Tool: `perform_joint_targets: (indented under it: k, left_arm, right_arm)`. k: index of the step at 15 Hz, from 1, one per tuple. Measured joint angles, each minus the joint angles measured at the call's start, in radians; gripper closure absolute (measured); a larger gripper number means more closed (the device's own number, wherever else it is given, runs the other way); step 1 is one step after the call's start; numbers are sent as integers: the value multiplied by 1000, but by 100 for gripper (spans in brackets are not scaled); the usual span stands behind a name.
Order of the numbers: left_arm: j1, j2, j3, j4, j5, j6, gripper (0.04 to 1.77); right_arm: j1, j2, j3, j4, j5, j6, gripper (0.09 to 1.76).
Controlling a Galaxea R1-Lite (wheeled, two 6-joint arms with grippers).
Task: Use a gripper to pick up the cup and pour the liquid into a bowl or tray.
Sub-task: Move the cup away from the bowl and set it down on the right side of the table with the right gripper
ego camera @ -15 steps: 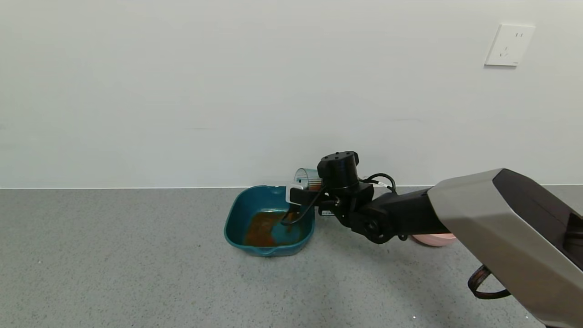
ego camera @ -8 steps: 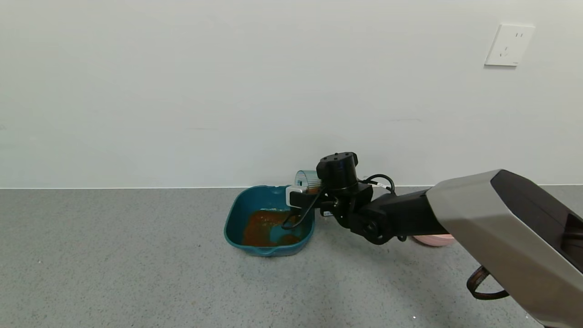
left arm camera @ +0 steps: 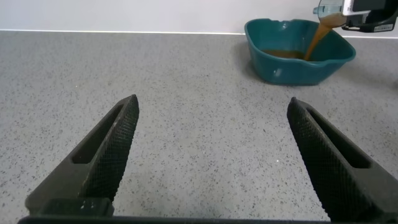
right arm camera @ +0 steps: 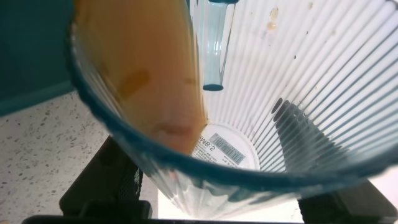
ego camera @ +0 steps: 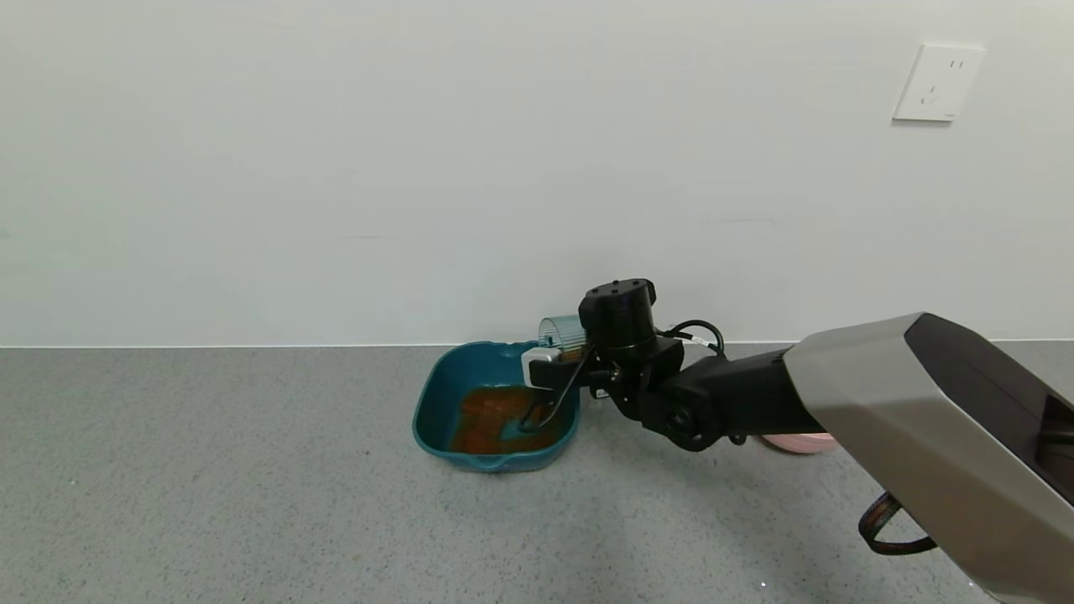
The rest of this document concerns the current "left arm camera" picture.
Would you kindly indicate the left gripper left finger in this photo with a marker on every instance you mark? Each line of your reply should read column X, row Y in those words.
column 102, row 155

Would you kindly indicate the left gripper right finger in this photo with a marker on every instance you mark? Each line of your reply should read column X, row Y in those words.
column 335, row 165

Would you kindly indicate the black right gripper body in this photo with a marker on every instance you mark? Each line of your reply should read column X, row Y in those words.
column 382, row 21

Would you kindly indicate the teal square plastic basin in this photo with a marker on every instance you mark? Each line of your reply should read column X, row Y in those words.
column 289, row 70

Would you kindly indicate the ribbed translucent blue cup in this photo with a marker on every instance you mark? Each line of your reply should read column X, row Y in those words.
column 326, row 7

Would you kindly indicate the orange brown liquid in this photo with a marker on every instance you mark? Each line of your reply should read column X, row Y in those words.
column 320, row 34

